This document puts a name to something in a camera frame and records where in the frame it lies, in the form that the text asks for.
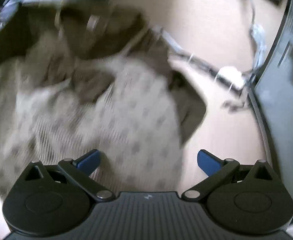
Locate white glass-panel computer case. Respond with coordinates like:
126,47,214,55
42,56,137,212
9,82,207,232
251,0,293,199

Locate white grey power cable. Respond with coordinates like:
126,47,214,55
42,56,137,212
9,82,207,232
236,0,269,78

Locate brown polka dot dress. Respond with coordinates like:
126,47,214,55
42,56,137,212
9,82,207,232
0,5,206,198

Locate black cable bundle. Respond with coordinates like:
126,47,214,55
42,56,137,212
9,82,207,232
151,24,254,113

